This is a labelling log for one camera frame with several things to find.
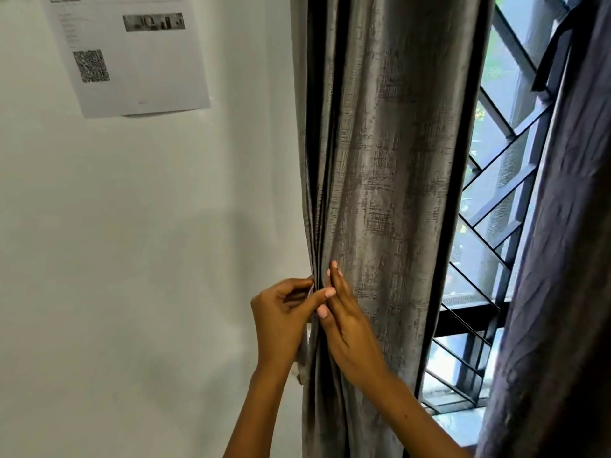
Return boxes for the dark brown curtain tie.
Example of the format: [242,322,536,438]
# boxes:
[531,0,595,93]

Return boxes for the person's left hand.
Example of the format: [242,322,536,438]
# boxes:
[250,277,337,377]

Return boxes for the white printed paper notice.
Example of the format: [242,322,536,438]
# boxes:
[38,0,212,120]

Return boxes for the grey curtain tieback strap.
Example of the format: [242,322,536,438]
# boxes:
[295,324,312,385]

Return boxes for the person's right hand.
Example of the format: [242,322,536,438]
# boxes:
[316,260,392,392]

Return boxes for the dark brown curtain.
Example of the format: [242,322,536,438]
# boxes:
[477,0,611,458]

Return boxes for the black metal window grille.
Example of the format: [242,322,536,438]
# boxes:
[419,0,573,415]

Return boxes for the grey textured curtain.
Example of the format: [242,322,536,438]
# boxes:
[290,0,495,458]

